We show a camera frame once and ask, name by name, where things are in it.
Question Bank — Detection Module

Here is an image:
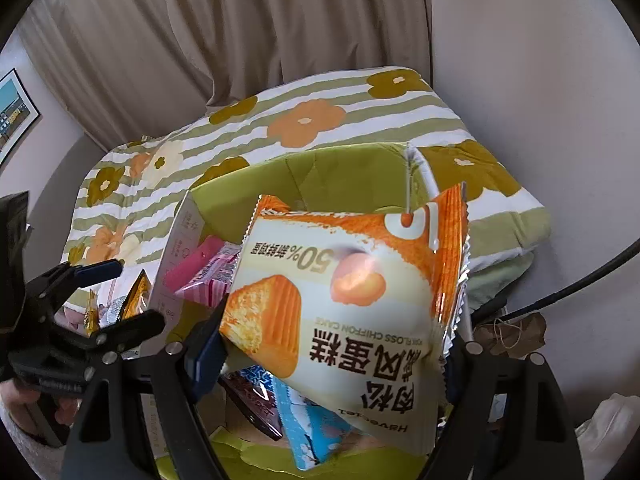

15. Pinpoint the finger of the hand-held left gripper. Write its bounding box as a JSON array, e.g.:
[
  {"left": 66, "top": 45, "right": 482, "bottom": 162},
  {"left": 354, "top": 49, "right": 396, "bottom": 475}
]
[
  {"left": 47, "top": 310, "right": 166, "bottom": 363},
  {"left": 25, "top": 258, "right": 125, "bottom": 323}
]

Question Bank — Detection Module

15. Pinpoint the gold snack packet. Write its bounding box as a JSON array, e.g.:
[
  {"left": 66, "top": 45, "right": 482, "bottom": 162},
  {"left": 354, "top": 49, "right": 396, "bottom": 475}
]
[{"left": 120, "top": 270, "right": 154, "bottom": 322}]

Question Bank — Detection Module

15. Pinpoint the orange cake snack packet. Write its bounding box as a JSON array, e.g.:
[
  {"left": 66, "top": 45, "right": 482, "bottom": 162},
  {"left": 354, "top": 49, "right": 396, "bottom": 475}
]
[{"left": 219, "top": 182, "right": 472, "bottom": 458}]

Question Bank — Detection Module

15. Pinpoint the pink striped snack packet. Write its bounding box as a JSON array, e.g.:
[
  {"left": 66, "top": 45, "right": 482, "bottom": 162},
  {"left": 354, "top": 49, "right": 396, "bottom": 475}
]
[{"left": 175, "top": 242, "right": 242, "bottom": 307}]

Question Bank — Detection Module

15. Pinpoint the person's left hand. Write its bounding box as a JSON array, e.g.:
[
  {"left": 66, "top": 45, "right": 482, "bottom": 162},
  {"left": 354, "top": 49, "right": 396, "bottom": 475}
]
[{"left": 0, "top": 380, "right": 80, "bottom": 428}]

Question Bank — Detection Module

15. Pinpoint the light blue snack packet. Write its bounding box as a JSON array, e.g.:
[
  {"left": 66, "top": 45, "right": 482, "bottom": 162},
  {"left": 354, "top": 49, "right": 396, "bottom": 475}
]
[{"left": 240, "top": 365, "right": 362, "bottom": 471}]

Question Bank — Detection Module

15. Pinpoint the floral striped blanket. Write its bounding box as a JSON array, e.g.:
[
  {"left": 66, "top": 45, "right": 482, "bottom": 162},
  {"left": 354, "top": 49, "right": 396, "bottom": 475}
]
[{"left": 67, "top": 65, "right": 553, "bottom": 311}]

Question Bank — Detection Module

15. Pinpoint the green cardboard box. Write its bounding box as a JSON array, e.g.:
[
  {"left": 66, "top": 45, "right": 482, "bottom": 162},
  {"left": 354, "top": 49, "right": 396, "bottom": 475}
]
[{"left": 152, "top": 142, "right": 481, "bottom": 480}]

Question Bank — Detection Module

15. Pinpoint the brown paper bag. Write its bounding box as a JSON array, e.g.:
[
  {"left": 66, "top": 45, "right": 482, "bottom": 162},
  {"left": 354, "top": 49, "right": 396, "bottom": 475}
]
[{"left": 475, "top": 312, "right": 548, "bottom": 359}]

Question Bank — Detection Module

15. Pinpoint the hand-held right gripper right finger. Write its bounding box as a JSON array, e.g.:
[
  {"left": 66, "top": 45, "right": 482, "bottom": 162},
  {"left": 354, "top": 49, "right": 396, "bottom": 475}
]
[{"left": 420, "top": 331, "right": 587, "bottom": 480}]

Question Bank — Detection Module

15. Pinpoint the white carton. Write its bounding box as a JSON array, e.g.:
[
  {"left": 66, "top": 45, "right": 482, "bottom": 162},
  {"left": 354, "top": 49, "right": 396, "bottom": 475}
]
[{"left": 148, "top": 190, "right": 208, "bottom": 331}]

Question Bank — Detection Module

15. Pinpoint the black curved rod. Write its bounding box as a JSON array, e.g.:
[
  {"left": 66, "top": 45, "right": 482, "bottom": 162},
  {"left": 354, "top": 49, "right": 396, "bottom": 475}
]
[{"left": 470, "top": 240, "right": 640, "bottom": 323}]

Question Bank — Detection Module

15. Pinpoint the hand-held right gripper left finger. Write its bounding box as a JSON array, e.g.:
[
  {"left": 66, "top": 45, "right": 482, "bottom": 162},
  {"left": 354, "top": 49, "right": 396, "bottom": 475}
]
[{"left": 62, "top": 301, "right": 236, "bottom": 480}]

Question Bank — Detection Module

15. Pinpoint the dark maroon snack packet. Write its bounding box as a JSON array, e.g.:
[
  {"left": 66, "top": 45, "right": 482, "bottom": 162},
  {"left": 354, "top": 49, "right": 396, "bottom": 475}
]
[{"left": 220, "top": 370, "right": 286, "bottom": 442}]

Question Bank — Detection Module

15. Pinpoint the framed wall picture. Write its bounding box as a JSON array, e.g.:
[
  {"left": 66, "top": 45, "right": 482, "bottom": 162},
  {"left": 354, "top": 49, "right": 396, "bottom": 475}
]
[{"left": 0, "top": 67, "right": 43, "bottom": 168}]

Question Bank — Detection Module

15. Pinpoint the beige curtain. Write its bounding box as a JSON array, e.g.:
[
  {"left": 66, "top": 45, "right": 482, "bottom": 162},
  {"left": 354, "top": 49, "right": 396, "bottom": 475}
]
[{"left": 15, "top": 0, "right": 436, "bottom": 151}]

